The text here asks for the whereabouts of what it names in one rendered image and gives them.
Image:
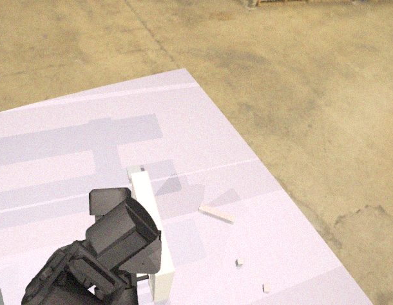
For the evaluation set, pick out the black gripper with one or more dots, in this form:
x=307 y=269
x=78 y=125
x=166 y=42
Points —
x=101 y=201

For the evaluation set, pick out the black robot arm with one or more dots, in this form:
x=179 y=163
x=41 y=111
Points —
x=125 y=240

